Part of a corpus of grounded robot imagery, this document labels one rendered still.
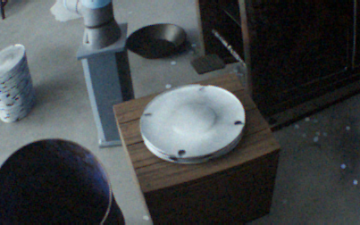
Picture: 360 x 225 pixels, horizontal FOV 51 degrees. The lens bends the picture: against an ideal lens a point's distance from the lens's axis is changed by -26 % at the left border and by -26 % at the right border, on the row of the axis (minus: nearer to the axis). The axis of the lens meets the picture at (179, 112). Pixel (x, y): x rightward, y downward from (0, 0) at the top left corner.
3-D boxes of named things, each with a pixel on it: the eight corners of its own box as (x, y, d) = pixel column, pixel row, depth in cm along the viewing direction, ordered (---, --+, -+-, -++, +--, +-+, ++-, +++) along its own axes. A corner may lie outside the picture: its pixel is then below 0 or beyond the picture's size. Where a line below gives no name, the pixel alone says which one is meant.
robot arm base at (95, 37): (80, 54, 158) (77, 32, 151) (86, 33, 169) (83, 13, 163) (120, 45, 158) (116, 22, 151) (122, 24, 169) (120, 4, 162)
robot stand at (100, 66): (98, 148, 186) (75, 57, 156) (99, 117, 200) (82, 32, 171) (143, 145, 186) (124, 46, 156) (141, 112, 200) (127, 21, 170)
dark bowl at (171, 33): (135, 73, 220) (132, 61, 216) (121, 44, 242) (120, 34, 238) (196, 55, 226) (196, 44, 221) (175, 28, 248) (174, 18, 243)
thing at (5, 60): (12, 76, 183) (12, 74, 183) (-22, 79, 187) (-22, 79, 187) (32, 42, 204) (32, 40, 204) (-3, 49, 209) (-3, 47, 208)
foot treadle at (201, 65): (199, 84, 192) (197, 72, 188) (189, 70, 199) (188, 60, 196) (308, 54, 203) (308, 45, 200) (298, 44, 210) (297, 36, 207)
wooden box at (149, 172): (163, 249, 144) (143, 193, 122) (131, 178, 172) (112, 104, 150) (270, 213, 151) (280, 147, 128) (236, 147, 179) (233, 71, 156)
